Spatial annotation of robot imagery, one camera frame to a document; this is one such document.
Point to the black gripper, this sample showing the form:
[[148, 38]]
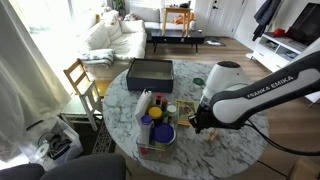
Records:
[[201, 115]]

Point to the wooden block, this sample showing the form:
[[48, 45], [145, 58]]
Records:
[[210, 137], [216, 133]]

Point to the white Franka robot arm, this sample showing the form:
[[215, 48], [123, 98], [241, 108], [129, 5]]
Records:
[[260, 96]]

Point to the white-capped small bottle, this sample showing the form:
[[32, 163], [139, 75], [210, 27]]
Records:
[[172, 112]]

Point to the jar with blue lid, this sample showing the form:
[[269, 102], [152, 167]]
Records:
[[164, 133]]

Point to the red-capped sauce bottle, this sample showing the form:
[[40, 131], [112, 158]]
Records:
[[159, 99], [164, 105]]

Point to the jar with yellow lid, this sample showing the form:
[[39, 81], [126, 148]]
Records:
[[155, 114]]

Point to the green round lid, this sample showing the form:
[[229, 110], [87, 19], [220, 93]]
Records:
[[198, 81]]

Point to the clear plastic storage bin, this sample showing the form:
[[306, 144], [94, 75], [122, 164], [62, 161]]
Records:
[[156, 153]]

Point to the white bottle with blue cap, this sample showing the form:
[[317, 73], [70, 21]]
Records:
[[145, 128]]

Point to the white paper bag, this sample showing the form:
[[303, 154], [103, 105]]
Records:
[[142, 105]]

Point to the dark blue open box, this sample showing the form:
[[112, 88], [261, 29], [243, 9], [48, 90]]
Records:
[[150, 75]]

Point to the grey door mat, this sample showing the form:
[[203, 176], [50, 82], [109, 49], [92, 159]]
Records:
[[215, 42]]

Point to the black coffee table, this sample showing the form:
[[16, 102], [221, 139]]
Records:
[[176, 36]]

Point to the patterned floor rug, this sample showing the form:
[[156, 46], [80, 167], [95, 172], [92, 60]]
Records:
[[104, 138]]

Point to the orange toy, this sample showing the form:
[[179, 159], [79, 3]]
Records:
[[181, 19]]

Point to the white TV stand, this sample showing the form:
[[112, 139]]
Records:
[[280, 50]]

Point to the white painted chair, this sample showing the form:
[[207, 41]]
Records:
[[83, 106]]

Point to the light wooden side table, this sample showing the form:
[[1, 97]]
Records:
[[176, 11]]

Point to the white sofa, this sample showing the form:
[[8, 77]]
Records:
[[113, 40]]

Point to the cardboard box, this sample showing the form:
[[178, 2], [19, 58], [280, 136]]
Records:
[[305, 170]]

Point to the light grey sofa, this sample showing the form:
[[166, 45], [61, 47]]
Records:
[[146, 16]]

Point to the grey white throw blanket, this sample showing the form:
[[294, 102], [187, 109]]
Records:
[[96, 56]]

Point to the red object on stand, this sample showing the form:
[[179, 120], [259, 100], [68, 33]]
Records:
[[279, 32]]

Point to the wooden chair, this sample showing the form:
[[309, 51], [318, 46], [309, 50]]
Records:
[[78, 75]]

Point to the dark hanging coat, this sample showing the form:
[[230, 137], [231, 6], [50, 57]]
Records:
[[265, 16]]

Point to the grey office chair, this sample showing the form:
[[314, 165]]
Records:
[[73, 168]]

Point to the clear floor bin with clutter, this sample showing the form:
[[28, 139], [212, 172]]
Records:
[[56, 146]]

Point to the green house plant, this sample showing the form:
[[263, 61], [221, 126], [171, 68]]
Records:
[[118, 6]]

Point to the black television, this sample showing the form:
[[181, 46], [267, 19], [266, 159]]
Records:
[[306, 25]]

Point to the white curtain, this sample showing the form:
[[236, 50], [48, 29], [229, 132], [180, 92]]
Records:
[[23, 83]]

